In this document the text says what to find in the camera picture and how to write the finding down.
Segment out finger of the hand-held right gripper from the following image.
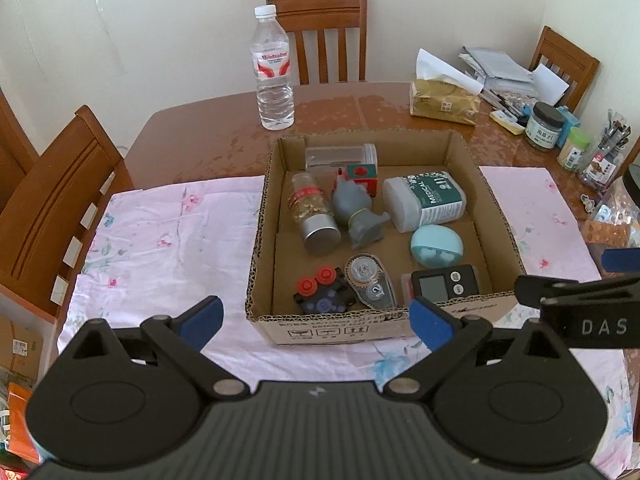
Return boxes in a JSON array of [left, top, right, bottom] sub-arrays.
[[514, 273, 640, 311], [601, 247, 640, 274]]

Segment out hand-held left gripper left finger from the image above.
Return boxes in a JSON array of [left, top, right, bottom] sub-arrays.
[[47, 296, 251, 403]]

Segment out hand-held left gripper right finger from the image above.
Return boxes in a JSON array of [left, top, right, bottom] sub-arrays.
[[382, 296, 576, 402]]

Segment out black digital timer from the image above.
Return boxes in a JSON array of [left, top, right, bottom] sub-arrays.
[[401, 263, 482, 306]]

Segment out correction tape dispenser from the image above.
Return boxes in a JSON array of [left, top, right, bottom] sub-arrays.
[[344, 251, 399, 310]]

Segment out teal round case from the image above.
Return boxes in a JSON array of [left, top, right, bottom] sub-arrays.
[[409, 224, 466, 269]]

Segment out cardboard box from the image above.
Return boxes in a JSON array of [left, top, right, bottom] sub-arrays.
[[244, 129, 526, 346]]

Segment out black toy with red wheels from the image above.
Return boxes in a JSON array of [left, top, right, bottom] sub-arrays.
[[292, 265, 357, 315]]

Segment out grey animal toy yellow collar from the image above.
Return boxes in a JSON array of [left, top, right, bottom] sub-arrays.
[[331, 177, 392, 250]]

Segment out yellow capsule bottle silver lid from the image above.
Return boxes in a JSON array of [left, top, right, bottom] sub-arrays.
[[288, 171, 343, 254]]

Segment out clear plastic box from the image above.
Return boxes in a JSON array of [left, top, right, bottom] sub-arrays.
[[303, 143, 380, 170]]

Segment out large clear jar black lid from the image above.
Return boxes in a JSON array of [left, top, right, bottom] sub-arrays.
[[582, 162, 640, 262]]

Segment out pink floral tablecloth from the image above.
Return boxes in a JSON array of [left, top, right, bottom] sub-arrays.
[[57, 165, 640, 480]]

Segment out clear bag of items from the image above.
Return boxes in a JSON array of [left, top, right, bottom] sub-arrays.
[[579, 108, 634, 192]]

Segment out small jar green lid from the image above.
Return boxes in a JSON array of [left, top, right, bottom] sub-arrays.
[[556, 126, 592, 171]]

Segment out blue small box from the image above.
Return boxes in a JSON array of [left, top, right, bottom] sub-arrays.
[[555, 106, 582, 136]]

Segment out small glass jar black lid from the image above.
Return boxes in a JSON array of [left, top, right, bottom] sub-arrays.
[[523, 101, 565, 151]]

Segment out yellow sticky note pad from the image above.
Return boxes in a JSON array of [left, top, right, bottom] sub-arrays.
[[491, 109, 526, 135]]

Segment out bundle of pens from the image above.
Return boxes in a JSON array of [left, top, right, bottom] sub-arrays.
[[482, 87, 532, 127]]

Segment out brown cardboard carton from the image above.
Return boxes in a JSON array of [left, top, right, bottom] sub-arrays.
[[0, 313, 39, 381]]

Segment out white envelope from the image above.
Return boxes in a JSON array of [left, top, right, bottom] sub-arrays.
[[529, 62, 571, 106]]

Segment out wooden chair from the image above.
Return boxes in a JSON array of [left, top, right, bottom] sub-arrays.
[[265, 0, 369, 86], [0, 104, 136, 322], [528, 25, 601, 114], [0, 87, 41, 212]]

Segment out gold tissue pack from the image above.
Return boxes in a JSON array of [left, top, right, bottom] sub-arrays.
[[409, 48, 482, 125]]

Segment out orange plastic bag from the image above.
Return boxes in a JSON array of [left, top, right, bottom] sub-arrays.
[[5, 382, 44, 464]]

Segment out stack of papers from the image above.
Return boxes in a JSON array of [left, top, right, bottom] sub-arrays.
[[457, 46, 539, 96]]

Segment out clear plastic water bottle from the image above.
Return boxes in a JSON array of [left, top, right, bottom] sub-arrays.
[[249, 4, 296, 131]]

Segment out wooden chair back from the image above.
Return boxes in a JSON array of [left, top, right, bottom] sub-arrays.
[[265, 0, 369, 86]]

